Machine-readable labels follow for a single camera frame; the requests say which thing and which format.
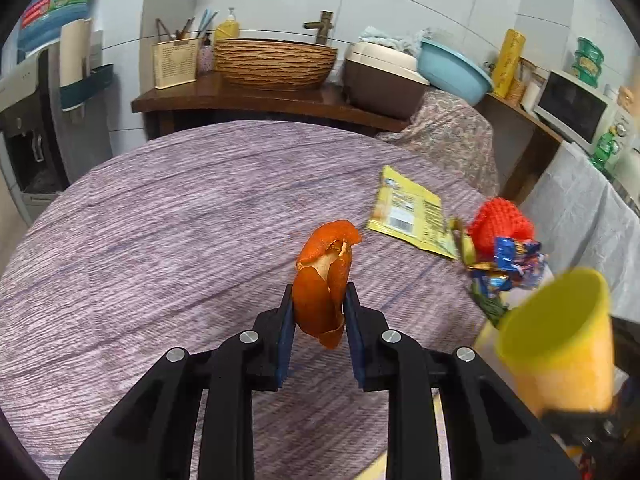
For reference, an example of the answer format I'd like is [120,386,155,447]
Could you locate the light blue plastic basin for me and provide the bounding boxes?
[418,39,494,106]

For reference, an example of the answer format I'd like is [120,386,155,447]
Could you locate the yellow snack packet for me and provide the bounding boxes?
[367,166,458,260]

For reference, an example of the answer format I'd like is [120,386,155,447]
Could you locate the blue water jug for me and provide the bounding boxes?
[17,0,92,55]

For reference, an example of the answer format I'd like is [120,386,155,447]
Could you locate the yellow cylindrical can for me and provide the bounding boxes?
[496,268,614,416]

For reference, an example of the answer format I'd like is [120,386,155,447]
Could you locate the green soda bottle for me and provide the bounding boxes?
[590,131,620,174]

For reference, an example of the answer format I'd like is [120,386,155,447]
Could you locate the orange peel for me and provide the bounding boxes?
[292,220,361,350]

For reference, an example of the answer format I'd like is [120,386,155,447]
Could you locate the yellow soap dispenser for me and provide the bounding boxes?
[214,6,240,44]

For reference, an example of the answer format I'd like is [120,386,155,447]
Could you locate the brass faucet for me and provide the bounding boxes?
[303,11,333,46]

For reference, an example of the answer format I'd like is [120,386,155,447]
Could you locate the white sheet cover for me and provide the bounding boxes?
[520,142,640,322]

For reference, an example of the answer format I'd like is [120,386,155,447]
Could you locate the green instant noodle cups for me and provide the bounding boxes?
[572,37,604,88]

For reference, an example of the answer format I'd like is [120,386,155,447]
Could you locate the water dispenser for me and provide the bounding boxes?
[1,42,113,226]

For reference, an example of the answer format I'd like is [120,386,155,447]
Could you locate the red foam fruit net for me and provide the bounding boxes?
[466,197,536,259]

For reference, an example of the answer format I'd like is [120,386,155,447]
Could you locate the floral cloth cover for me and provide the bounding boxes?
[375,88,499,196]

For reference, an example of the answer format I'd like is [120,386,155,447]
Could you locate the purple table cloth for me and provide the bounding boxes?
[1,122,485,479]

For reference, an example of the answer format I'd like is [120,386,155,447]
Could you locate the woven basket sink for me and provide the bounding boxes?
[214,39,337,91]

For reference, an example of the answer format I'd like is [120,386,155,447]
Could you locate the white microwave oven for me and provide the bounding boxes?
[534,70,638,156]

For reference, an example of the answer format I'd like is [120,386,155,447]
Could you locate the blue snack wrapper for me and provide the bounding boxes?
[469,237,547,298]

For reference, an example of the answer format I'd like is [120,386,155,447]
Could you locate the beige utensil holder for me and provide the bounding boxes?
[152,38,200,90]

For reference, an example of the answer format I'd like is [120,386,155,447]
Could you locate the yellow wrap roll box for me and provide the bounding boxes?
[491,28,526,99]

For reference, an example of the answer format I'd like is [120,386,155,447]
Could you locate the brown white rice cooker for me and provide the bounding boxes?
[342,41,430,120]

